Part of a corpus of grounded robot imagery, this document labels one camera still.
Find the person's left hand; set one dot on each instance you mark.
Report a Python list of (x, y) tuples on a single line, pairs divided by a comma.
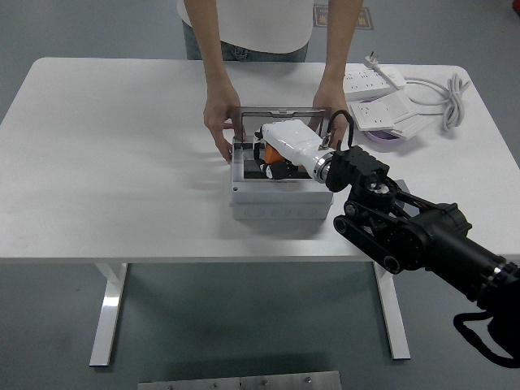
[(337, 101)]

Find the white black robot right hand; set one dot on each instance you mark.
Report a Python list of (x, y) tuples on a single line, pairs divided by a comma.
[(292, 140)]

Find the person's right hand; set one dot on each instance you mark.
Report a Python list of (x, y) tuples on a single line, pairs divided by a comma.
[(217, 118)]

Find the orange cylindrical battery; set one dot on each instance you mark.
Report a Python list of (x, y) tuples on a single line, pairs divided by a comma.
[(273, 156)]

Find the grey plastic enclosure box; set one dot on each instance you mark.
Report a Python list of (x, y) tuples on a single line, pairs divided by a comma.
[(280, 201)]

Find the person's left forearm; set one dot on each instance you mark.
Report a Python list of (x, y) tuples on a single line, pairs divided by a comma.
[(341, 44)]

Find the person's right forearm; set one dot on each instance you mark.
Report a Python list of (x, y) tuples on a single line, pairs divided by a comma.
[(213, 53)]

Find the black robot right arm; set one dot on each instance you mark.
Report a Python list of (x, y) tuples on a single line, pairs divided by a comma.
[(426, 239)]

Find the white power strip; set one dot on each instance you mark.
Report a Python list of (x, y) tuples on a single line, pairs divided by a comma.
[(365, 81)]

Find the white flat cover panel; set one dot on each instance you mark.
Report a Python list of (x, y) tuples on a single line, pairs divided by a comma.
[(410, 126)]

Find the brown floor sign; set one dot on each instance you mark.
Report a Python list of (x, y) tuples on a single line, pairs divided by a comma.
[(321, 18)]

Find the person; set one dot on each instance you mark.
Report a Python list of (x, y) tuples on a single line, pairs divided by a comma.
[(260, 24)]

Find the small red object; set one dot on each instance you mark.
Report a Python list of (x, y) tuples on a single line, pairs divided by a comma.
[(516, 14)]

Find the white table leg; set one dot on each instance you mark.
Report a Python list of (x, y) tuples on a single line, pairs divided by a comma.
[(392, 317), (107, 313)]

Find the white wall switch panel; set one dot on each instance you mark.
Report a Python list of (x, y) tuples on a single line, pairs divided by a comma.
[(398, 105)]

